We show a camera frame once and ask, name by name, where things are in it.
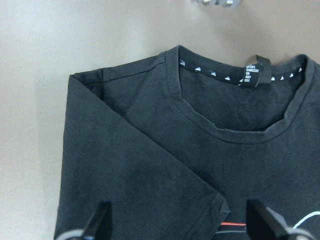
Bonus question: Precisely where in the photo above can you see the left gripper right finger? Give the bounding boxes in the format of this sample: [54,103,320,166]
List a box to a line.
[246,199,290,240]

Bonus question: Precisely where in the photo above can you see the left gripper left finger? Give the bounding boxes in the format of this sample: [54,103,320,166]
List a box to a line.
[80,201,113,240]

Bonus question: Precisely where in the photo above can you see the black t-shirt with logo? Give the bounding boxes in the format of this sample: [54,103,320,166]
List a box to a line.
[54,45,320,240]

